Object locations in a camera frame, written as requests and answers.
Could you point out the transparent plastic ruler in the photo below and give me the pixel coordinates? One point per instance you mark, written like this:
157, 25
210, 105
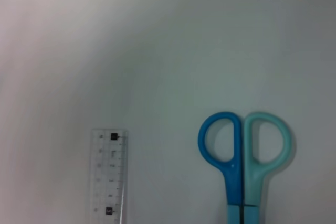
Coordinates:
109, 176

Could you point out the blue scissors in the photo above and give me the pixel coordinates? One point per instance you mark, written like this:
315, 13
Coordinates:
235, 182

